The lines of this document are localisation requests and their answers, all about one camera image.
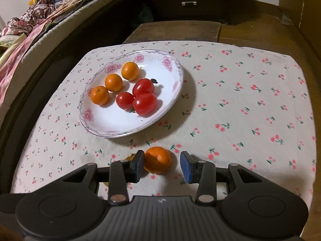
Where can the small orange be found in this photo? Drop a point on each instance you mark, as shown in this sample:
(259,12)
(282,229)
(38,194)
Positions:
(158,160)
(130,70)
(99,95)
(113,82)

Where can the green plastic bag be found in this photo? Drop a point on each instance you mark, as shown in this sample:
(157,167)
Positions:
(146,13)

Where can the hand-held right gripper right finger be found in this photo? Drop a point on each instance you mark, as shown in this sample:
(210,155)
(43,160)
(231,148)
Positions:
(185,167)

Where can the cherry print white cloth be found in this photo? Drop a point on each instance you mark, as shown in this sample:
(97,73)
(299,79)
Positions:
(238,105)

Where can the dark floral quilt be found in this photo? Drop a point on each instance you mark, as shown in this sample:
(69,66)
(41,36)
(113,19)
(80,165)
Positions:
(32,15)

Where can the red cherry tomato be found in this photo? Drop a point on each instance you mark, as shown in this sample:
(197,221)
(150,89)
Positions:
(125,100)
(143,86)
(145,103)

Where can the pink floral bed sheet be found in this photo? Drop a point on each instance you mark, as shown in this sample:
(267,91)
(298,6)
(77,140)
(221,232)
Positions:
(12,67)

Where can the dark wooden bed frame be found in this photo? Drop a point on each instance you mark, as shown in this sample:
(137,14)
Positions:
(37,93)

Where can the small yellow object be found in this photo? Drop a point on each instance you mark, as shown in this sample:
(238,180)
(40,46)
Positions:
(32,2)

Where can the white floral rim plate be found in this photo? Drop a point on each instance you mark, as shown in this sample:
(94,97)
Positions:
(155,62)

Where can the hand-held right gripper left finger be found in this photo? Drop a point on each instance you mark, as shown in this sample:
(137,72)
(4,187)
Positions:
(139,166)

